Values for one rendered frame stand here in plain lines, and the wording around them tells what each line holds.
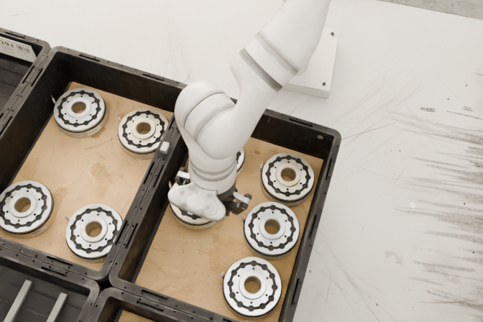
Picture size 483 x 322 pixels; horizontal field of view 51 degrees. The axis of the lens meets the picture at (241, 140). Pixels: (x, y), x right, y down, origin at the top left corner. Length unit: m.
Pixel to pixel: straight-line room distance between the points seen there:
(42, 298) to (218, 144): 0.50
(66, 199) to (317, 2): 0.63
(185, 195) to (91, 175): 0.31
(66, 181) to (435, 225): 0.79
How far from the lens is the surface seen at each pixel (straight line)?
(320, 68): 1.29
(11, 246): 0.92
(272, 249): 0.94
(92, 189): 1.03
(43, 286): 1.00
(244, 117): 0.62
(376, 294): 1.13
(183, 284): 0.95
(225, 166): 0.72
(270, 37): 0.62
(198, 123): 0.63
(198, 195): 0.78
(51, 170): 1.07
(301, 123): 0.98
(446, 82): 1.42
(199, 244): 0.97
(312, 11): 0.61
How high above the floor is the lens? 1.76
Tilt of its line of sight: 62 degrees down
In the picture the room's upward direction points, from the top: 6 degrees clockwise
